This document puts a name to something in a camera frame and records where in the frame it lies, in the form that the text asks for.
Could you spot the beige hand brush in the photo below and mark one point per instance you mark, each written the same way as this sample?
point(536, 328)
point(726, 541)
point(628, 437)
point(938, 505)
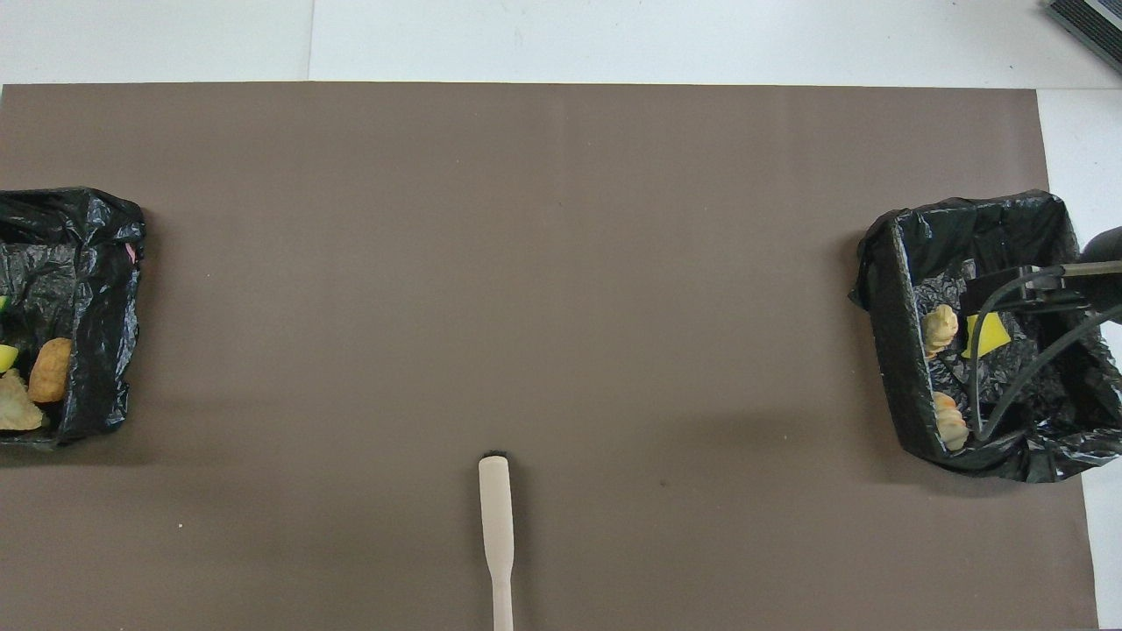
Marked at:
point(496, 508)

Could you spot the brown table mat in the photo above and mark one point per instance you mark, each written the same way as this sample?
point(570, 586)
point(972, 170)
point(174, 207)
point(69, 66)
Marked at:
point(351, 158)

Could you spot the small green yellow sponge piece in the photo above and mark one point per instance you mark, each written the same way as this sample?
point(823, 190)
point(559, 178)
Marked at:
point(990, 337)

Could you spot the striped bread roll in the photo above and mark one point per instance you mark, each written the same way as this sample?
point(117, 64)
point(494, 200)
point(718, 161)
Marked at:
point(17, 407)

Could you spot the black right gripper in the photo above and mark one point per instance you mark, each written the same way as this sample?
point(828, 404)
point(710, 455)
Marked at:
point(1104, 250)

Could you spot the grey ribbed device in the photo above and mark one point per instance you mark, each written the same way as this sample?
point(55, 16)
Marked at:
point(1091, 26)

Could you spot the brown fried bread piece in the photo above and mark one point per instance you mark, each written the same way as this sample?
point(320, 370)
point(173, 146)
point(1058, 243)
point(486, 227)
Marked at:
point(50, 370)

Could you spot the bin with black bag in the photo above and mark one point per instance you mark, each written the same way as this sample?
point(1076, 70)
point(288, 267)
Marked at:
point(96, 289)
point(894, 350)

